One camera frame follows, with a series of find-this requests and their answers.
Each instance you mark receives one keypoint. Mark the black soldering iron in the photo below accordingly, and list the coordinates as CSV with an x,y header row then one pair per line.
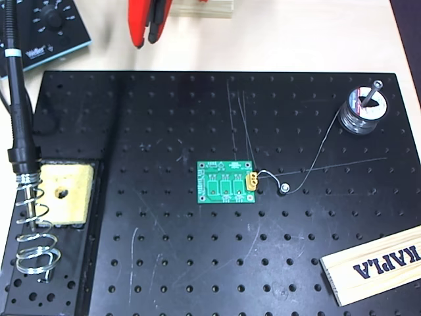
x,y
18,115

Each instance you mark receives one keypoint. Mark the teal Weller soldering station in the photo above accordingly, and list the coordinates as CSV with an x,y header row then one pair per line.
x,y
59,33

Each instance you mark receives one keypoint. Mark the green circuit board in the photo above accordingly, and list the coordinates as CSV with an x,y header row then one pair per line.
x,y
204,184

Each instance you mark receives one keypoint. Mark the black soldering stand base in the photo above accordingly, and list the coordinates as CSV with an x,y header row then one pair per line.
x,y
65,289

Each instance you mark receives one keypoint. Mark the light wooden block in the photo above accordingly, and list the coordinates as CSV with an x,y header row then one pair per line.
x,y
204,11

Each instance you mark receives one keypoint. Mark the yellow cleaning sponge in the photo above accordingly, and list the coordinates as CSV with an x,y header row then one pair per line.
x,y
79,197

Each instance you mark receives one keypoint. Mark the yellow power connector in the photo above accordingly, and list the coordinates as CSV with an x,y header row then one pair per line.
x,y
251,181

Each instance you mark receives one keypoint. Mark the silver spring iron holder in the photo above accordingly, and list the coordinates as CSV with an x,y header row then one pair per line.
x,y
21,180

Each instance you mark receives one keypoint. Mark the small screw with washer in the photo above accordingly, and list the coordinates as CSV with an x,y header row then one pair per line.
x,y
285,188

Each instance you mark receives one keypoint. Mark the long metal bolt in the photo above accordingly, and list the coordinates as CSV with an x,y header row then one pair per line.
x,y
373,93

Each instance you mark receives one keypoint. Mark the black perforated breadboard plate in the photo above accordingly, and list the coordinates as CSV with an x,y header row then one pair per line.
x,y
197,247

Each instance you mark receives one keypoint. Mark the wooden plank with Kapla print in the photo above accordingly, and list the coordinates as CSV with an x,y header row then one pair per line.
x,y
378,266

